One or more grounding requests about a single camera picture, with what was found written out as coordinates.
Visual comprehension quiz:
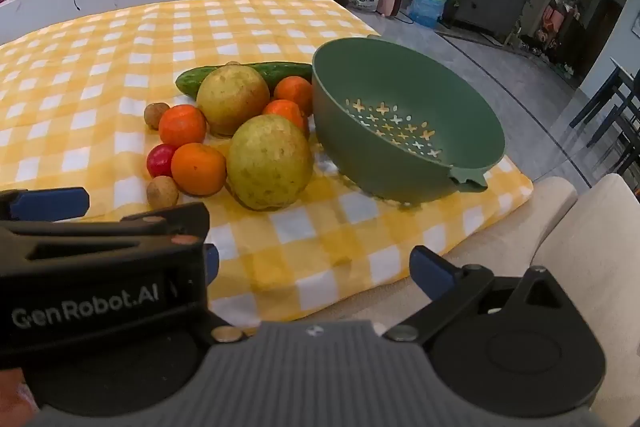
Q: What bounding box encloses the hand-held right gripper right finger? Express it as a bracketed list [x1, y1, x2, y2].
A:
[382, 245, 576, 348]

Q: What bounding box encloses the yellow-green pear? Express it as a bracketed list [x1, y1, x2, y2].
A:
[196, 64, 272, 138]
[226, 114, 315, 211]

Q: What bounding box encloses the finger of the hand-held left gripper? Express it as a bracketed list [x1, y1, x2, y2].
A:
[0, 202, 211, 259]
[0, 188, 91, 222]

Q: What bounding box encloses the yellow checked tablecloth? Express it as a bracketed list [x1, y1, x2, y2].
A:
[0, 0, 535, 323]

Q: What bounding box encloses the green cucumber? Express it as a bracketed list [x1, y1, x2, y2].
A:
[175, 62, 314, 100]

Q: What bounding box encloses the dark dining chair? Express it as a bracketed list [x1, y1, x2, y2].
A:
[570, 69, 640, 188]

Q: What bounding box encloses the orange tangerine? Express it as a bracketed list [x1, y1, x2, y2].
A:
[262, 99, 310, 138]
[171, 143, 228, 196]
[158, 104, 208, 148]
[273, 76, 314, 116]

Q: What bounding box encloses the green colander bowl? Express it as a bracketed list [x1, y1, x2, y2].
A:
[311, 38, 506, 210]

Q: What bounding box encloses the red cherry tomato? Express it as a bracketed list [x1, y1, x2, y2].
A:
[146, 144, 178, 178]

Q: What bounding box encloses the beige upholstered chair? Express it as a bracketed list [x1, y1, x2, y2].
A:
[445, 174, 640, 427]

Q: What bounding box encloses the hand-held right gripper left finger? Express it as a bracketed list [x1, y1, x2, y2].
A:
[200, 243, 258, 345]

